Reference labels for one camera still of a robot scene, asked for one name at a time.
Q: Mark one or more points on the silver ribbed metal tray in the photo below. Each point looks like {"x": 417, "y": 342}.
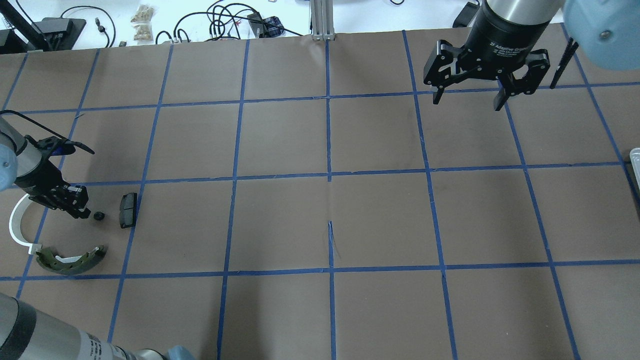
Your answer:
{"x": 634, "y": 155}

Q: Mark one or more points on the grey brake pad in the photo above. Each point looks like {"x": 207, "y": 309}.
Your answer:
{"x": 128, "y": 210}

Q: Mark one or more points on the aluminium frame post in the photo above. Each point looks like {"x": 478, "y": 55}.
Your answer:
{"x": 322, "y": 20}

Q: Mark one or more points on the white curved plastic bracket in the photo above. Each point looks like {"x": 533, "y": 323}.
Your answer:
{"x": 15, "y": 226}

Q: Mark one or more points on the black power adapter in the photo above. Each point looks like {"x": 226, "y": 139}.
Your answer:
{"x": 467, "y": 14}

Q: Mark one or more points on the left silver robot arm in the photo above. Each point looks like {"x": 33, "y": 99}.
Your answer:
{"x": 26, "y": 332}

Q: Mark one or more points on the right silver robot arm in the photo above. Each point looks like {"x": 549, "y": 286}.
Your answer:
{"x": 607, "y": 31}

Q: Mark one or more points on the bag of small parts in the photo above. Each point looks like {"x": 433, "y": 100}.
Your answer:
{"x": 141, "y": 23}

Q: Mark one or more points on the olive green brake shoe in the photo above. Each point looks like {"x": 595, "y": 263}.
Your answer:
{"x": 49, "y": 260}

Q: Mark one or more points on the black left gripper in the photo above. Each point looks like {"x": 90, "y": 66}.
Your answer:
{"x": 41, "y": 180}

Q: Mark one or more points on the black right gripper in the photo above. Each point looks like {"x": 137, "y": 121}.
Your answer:
{"x": 497, "y": 37}

